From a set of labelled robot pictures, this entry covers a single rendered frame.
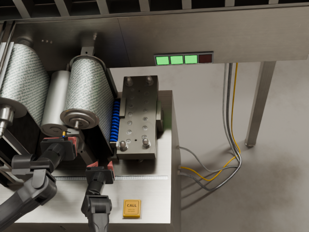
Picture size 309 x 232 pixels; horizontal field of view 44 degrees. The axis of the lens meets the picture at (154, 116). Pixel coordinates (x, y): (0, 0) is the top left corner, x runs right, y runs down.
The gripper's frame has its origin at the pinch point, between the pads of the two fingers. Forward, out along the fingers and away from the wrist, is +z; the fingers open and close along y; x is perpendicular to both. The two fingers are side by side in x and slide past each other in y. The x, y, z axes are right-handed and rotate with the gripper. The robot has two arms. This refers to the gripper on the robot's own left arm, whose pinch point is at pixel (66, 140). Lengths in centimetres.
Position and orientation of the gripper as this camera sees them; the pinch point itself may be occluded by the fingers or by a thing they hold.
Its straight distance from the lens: 131.6
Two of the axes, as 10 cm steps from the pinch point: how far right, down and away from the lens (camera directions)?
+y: 9.9, -0.4, -1.3
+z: 1.1, -3.3, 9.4
